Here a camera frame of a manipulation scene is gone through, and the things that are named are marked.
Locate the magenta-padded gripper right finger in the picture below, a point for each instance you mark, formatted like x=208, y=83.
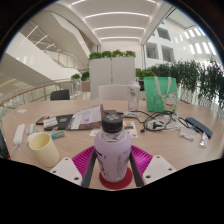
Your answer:
x=158, y=168

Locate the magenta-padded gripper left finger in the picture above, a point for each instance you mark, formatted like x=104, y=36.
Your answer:
x=66, y=170

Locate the purple drink bottle black cap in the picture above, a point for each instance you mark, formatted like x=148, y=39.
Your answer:
x=112, y=156

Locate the pale yellow mug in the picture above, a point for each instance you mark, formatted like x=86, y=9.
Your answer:
x=44, y=150

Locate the small green tube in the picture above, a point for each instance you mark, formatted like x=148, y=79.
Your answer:
x=57, y=135

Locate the white label sheet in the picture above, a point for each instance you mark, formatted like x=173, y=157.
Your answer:
x=188, y=134

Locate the flat round red coaster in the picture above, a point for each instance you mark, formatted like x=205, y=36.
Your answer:
x=115, y=185

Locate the white computer mouse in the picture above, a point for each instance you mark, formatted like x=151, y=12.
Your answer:
x=31, y=136

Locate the black notebook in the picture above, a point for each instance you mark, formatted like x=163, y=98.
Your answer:
x=65, y=120

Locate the white card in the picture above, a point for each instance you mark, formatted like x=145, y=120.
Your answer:
x=50, y=122

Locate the clear plastic packet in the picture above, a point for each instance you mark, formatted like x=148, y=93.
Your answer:
x=203, y=140

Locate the printed booklet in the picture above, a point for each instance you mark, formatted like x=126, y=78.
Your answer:
x=85, y=118

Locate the small red and black box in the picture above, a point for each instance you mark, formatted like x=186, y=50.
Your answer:
x=42, y=120

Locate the white power strip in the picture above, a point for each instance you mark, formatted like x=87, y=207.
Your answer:
x=19, y=134

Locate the green tote bag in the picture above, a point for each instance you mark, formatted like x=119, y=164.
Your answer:
x=153, y=95

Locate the small white paper note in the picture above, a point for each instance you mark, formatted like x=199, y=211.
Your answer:
x=21, y=110

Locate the black chair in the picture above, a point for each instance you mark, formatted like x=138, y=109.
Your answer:
x=60, y=95

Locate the clear plastic shaker bottle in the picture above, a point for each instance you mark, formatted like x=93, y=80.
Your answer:
x=133, y=96

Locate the glass balustrade railing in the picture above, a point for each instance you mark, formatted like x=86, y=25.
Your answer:
x=33, y=95

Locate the white chair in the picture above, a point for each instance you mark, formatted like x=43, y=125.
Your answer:
x=112, y=92

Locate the small planter with green plants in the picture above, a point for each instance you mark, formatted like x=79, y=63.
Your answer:
x=85, y=76

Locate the row of green hedge planters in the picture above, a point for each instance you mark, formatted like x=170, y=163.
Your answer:
x=196, y=78

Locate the white cabinet topped with plants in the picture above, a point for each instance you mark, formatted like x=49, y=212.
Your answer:
x=111, y=76

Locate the ceiling light strips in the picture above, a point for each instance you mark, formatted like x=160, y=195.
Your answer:
x=116, y=28

